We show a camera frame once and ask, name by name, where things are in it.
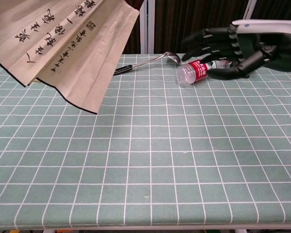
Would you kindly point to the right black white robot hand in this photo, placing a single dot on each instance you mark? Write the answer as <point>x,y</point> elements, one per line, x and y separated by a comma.
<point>269,26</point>

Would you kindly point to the paper folding fan maroon ribs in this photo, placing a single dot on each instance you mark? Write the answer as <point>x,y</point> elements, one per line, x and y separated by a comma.
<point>63,48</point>

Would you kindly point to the dark curtain partition panel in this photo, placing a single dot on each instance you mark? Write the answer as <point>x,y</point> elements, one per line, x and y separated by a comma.
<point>184,21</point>
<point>276,9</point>
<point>135,29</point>

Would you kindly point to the clear bottle red label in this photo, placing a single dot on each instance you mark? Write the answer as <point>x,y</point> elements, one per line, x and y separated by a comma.
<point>194,71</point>

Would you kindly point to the green checked tablecloth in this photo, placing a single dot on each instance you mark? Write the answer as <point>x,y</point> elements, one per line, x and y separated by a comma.
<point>145,157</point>

